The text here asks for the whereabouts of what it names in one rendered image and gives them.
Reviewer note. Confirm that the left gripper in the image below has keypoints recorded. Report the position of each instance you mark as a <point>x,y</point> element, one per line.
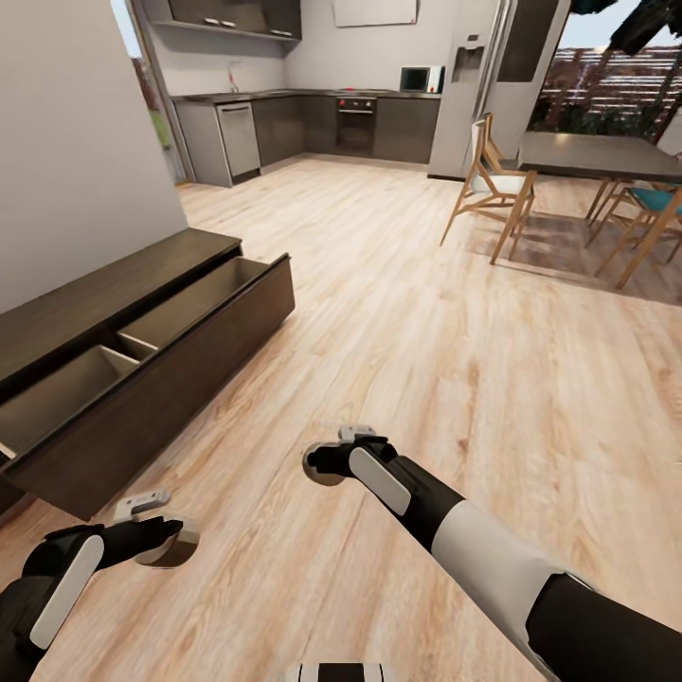
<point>145,535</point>

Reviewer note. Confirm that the fridge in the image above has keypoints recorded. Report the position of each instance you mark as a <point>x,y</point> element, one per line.
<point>499,54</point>

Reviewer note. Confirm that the microwave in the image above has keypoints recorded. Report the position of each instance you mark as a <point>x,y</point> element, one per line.
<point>427,79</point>

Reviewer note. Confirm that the pillar candle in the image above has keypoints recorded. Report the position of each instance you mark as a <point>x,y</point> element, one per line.
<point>324,479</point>
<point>176,549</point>

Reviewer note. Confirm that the breakfast table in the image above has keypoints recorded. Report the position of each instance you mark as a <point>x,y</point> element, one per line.
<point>599,156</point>

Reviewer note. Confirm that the dishwasher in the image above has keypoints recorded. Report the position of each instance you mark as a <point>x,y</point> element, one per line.
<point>239,138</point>

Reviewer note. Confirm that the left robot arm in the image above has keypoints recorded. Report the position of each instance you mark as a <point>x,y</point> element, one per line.
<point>34,608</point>

